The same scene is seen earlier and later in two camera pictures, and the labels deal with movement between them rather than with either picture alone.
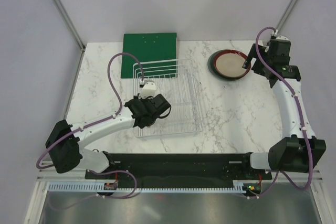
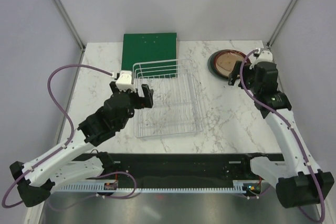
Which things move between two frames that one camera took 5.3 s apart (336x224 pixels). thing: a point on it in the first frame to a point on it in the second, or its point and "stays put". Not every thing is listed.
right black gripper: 253,53 to 233,75
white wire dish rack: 177,80 stays put
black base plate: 180,167 stays put
